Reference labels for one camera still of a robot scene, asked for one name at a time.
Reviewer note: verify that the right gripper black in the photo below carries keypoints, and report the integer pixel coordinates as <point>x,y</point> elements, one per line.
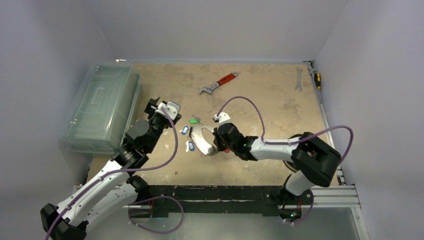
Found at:
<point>218,138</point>

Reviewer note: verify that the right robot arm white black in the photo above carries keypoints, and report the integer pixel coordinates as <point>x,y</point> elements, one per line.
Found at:
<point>316,161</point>

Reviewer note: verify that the large white keyring with keys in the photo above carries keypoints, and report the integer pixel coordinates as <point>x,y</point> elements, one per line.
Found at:
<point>195,131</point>

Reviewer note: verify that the red handled adjustable wrench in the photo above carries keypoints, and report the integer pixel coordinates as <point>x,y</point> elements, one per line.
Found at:
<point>209,89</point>

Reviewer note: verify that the yellow black screwdriver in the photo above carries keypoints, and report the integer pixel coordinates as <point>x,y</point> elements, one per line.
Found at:
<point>317,81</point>

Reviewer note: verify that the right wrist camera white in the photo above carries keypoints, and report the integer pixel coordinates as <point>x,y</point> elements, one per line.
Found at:
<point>221,118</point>

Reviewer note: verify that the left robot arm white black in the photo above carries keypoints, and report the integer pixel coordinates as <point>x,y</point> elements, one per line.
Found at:
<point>115,185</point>

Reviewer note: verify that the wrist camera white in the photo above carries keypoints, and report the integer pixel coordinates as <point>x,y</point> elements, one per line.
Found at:
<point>221,118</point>
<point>170,108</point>

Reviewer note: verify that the silver open end wrench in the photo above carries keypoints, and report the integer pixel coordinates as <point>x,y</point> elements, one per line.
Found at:
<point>298,86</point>

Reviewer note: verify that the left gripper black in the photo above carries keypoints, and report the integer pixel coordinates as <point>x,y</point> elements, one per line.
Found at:
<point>151,107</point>

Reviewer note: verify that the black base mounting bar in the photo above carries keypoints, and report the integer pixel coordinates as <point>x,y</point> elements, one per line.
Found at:
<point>267,200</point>

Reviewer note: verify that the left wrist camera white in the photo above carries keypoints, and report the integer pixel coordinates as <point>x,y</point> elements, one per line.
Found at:
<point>170,108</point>

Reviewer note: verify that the aluminium frame rail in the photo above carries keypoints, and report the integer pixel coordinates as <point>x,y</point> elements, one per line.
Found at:
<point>335,193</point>

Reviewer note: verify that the clear plastic storage box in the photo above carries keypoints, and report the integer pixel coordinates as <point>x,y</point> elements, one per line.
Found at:
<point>102,109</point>

